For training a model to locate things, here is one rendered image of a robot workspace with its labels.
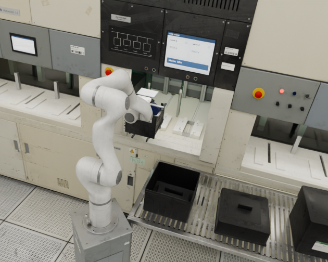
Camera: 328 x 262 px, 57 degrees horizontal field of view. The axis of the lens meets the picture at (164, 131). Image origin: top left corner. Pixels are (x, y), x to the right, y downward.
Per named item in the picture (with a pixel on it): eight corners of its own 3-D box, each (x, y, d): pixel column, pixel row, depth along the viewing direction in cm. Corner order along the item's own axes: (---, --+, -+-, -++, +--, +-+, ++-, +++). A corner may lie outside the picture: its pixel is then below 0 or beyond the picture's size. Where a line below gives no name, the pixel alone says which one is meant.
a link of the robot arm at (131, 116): (145, 103, 182) (130, 100, 184) (138, 113, 172) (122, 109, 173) (144, 115, 187) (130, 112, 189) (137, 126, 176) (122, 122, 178)
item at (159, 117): (122, 135, 210) (124, 94, 194) (133, 122, 227) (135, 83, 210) (155, 144, 206) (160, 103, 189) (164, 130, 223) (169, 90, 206)
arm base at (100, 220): (89, 239, 161) (88, 215, 151) (78, 213, 174) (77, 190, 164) (122, 227, 170) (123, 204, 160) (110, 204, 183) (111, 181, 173)
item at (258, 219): (213, 233, 173) (218, 217, 166) (218, 197, 198) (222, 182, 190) (266, 247, 169) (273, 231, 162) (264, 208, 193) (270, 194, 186)
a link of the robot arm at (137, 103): (148, 86, 156) (155, 112, 184) (119, 79, 159) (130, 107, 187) (143, 100, 153) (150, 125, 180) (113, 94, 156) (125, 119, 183)
